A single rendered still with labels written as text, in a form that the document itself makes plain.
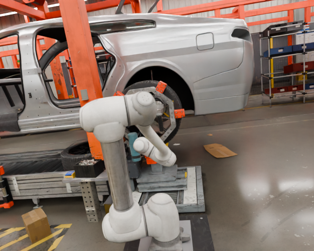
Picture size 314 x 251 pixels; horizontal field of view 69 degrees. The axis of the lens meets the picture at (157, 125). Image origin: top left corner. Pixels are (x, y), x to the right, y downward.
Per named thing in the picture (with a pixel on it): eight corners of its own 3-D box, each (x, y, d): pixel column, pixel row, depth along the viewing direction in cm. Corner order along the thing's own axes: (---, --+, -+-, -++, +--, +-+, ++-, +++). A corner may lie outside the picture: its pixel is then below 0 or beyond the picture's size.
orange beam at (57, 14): (132, 3, 443) (131, -4, 440) (130, 2, 434) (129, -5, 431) (50, 20, 474) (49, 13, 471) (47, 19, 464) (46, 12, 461)
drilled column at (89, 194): (102, 215, 216) (93, 175, 207) (98, 222, 207) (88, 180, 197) (92, 215, 218) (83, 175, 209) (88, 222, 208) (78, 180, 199)
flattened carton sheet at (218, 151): (220, 144, 364) (220, 142, 363) (237, 155, 311) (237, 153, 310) (202, 147, 360) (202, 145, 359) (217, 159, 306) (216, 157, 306)
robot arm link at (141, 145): (133, 147, 157) (149, 156, 156) (128, 149, 142) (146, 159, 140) (140, 134, 157) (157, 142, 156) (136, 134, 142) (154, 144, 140)
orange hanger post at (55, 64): (73, 117, 522) (47, 1, 468) (69, 119, 503) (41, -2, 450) (66, 118, 525) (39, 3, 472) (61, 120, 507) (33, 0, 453)
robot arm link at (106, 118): (149, 244, 117) (105, 254, 113) (144, 220, 132) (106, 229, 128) (128, 99, 88) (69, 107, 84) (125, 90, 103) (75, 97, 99)
